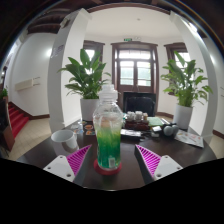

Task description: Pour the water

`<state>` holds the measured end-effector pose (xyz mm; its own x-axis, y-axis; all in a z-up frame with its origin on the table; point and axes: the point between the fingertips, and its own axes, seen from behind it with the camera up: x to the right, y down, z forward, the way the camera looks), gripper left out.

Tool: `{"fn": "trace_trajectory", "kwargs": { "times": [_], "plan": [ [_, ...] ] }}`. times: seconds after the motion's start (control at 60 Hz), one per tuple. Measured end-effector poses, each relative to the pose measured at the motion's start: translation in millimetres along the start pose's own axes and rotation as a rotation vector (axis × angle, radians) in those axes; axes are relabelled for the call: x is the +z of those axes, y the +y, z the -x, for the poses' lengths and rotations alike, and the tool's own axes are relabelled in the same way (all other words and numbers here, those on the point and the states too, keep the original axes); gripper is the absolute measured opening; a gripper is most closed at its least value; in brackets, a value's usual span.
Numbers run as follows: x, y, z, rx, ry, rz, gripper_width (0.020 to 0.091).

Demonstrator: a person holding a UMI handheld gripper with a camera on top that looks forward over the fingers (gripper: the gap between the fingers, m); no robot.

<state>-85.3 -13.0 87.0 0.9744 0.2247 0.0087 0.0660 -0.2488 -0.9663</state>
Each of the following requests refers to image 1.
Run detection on grey round headphones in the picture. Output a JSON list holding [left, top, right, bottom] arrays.
[[162, 123, 180, 137]]

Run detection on potted plant in white pot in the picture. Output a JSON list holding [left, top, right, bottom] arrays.
[[160, 50, 214, 130], [58, 48, 112, 122]]

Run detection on brown wooden double door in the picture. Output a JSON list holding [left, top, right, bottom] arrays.
[[110, 41, 159, 113]]

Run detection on black flat device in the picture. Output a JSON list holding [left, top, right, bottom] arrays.
[[119, 128, 144, 139]]

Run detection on clear bottle with green drink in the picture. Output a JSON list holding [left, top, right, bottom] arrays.
[[92, 83, 124, 172]]

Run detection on sheet of round stickers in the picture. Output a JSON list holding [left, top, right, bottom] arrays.
[[82, 123, 97, 137]]

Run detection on black chair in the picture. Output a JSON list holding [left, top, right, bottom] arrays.
[[123, 92, 157, 118]]

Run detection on green notebook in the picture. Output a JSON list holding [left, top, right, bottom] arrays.
[[147, 116, 165, 128]]

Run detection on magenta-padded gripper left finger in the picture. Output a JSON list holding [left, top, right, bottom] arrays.
[[43, 144, 94, 186]]

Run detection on white wall heater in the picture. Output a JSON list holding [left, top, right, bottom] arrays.
[[14, 76, 42, 92]]

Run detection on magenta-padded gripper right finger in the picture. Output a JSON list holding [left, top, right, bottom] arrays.
[[134, 144, 184, 186]]

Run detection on brown framed window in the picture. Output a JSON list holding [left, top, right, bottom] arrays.
[[163, 42, 188, 73], [83, 40, 105, 73]]

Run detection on white mug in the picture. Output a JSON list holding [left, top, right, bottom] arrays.
[[50, 129, 80, 156]]

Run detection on printed paper leaflet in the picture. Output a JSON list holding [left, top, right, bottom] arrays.
[[173, 129, 205, 149]]

